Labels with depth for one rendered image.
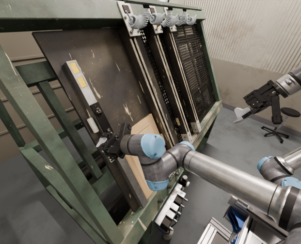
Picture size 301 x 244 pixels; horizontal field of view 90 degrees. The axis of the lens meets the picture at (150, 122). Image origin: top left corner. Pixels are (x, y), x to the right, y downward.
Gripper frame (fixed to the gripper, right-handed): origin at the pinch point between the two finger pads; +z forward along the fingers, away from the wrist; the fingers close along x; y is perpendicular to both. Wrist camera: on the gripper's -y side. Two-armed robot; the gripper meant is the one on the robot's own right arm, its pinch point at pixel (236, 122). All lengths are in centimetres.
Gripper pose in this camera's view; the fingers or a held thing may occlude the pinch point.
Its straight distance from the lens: 79.3
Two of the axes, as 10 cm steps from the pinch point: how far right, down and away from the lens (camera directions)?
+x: -6.7, 0.5, -7.4
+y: -4.4, -8.3, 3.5
